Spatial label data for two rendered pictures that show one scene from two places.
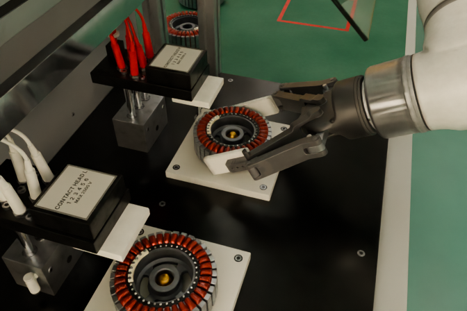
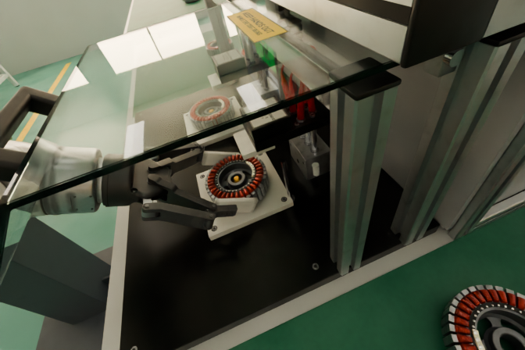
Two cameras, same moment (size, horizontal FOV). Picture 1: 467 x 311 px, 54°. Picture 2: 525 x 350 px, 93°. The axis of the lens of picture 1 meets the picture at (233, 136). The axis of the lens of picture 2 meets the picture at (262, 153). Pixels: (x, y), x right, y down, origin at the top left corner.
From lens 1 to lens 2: 0.80 m
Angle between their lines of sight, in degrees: 92
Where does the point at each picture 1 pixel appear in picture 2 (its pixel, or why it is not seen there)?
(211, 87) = (243, 144)
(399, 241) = (121, 217)
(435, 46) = (16, 147)
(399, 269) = not seen: hidden behind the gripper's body
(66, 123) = not seen: hidden behind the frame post
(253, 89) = (281, 270)
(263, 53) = not seen: outside the picture
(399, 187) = (119, 261)
